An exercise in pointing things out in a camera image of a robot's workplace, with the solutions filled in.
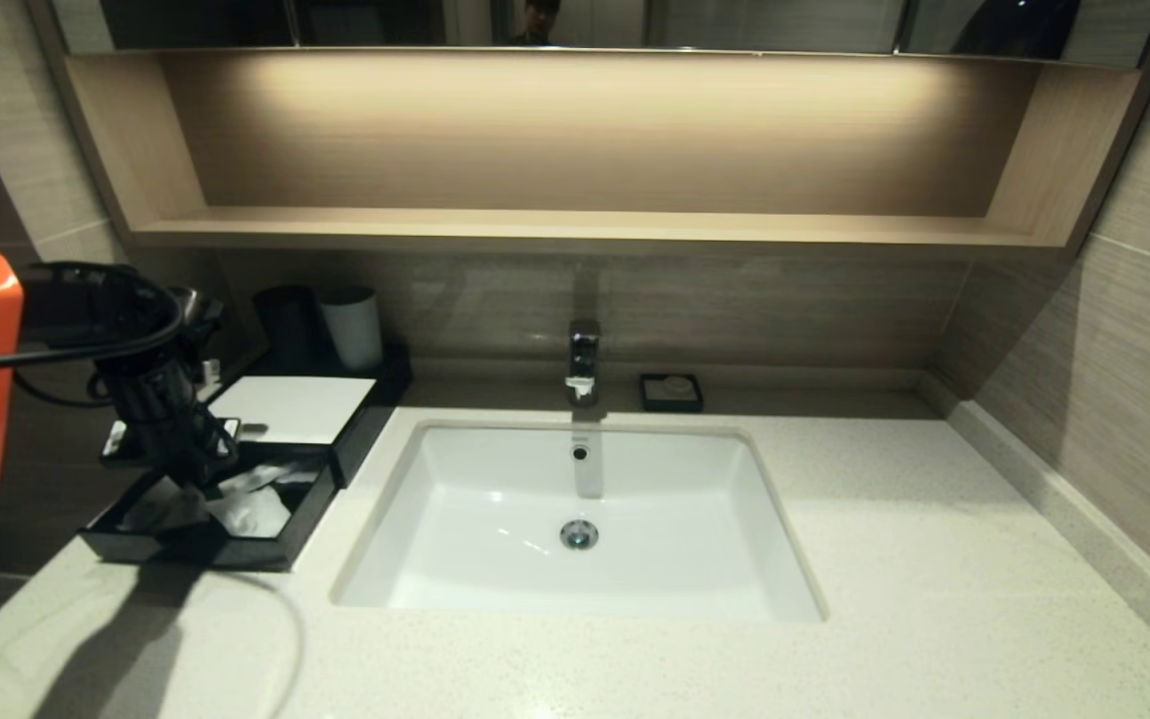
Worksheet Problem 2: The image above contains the chrome faucet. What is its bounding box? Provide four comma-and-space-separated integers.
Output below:
566, 320, 603, 407

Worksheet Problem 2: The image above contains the white cup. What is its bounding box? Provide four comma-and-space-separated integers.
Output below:
319, 287, 384, 372

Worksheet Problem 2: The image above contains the black cup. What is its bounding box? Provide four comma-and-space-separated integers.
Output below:
254, 286, 324, 374

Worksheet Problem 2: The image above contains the clear plastic amenity packet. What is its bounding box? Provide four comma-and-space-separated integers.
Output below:
208, 489, 293, 540

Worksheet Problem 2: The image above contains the white sink basin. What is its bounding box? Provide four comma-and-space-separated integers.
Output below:
333, 421, 826, 624

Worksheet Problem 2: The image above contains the black box drawer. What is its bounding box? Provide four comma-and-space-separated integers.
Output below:
79, 439, 338, 573

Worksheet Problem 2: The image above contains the black soap dish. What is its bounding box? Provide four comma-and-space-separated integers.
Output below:
639, 372, 705, 413

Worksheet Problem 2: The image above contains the light wooden wall shelf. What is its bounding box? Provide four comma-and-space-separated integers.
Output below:
28, 45, 1150, 263

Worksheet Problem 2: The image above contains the thin black camera cable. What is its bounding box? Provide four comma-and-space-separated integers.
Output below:
0, 262, 187, 376

